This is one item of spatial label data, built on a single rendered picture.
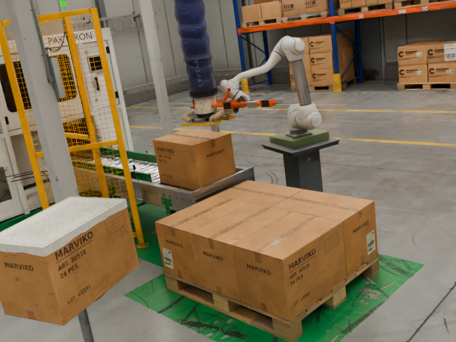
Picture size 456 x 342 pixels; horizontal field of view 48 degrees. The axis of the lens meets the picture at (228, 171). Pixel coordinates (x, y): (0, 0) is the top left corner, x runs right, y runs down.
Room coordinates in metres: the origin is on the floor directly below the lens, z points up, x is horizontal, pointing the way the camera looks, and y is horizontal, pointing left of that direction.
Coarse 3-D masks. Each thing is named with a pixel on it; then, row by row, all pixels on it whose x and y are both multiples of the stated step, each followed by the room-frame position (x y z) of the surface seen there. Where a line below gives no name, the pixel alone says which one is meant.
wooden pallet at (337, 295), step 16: (368, 272) 3.24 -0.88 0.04; (176, 288) 3.40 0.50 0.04; (192, 288) 3.40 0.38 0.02; (336, 288) 2.93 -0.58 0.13; (208, 304) 3.15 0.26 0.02; (224, 304) 3.03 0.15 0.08; (240, 304) 2.91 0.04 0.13; (320, 304) 2.81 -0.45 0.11; (336, 304) 2.92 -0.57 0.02; (256, 320) 2.87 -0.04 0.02; (272, 320) 2.72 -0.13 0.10; (288, 336) 2.63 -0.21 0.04
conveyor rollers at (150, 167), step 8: (104, 160) 5.63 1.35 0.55; (112, 160) 5.59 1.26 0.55; (120, 160) 5.55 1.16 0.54; (128, 160) 5.51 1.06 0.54; (136, 160) 5.47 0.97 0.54; (136, 168) 5.07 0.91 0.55; (144, 168) 5.09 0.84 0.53; (152, 168) 4.98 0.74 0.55; (152, 176) 4.72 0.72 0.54; (160, 184) 4.45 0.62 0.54
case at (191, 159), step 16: (160, 144) 4.37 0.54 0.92; (176, 144) 4.17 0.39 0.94; (192, 144) 4.04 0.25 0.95; (208, 144) 4.09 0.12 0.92; (224, 144) 4.19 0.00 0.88; (160, 160) 4.40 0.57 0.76; (176, 160) 4.21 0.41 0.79; (192, 160) 4.03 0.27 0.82; (208, 160) 4.07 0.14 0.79; (224, 160) 4.17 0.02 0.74; (160, 176) 4.44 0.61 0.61; (176, 176) 4.24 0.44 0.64; (192, 176) 4.06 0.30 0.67; (208, 176) 4.06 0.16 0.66; (224, 176) 4.16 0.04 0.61
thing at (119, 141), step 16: (48, 16) 4.33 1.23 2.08; (64, 16) 4.34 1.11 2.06; (96, 16) 4.35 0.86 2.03; (0, 32) 4.29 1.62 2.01; (96, 32) 4.35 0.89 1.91; (16, 80) 4.32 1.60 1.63; (16, 96) 4.29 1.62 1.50; (112, 96) 4.35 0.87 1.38; (112, 112) 4.35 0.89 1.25; (32, 144) 4.30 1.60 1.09; (96, 144) 4.34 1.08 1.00; (112, 144) 4.35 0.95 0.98; (32, 160) 4.29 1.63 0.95; (80, 160) 4.35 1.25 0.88; (128, 176) 4.35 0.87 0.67; (128, 192) 4.35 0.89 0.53
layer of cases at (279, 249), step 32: (224, 192) 3.93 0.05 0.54; (256, 192) 3.82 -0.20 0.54; (288, 192) 3.71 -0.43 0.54; (320, 192) 3.61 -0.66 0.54; (160, 224) 3.44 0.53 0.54; (192, 224) 3.34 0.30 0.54; (224, 224) 3.26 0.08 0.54; (256, 224) 3.18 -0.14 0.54; (288, 224) 3.10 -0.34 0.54; (320, 224) 3.02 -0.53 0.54; (352, 224) 3.09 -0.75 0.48; (192, 256) 3.22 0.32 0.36; (224, 256) 2.98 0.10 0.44; (256, 256) 2.76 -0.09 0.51; (288, 256) 2.65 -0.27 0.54; (320, 256) 2.85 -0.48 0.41; (352, 256) 3.07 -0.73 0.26; (224, 288) 3.01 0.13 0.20; (256, 288) 2.79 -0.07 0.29; (288, 288) 2.63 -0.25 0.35; (320, 288) 2.83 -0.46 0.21; (288, 320) 2.62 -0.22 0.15
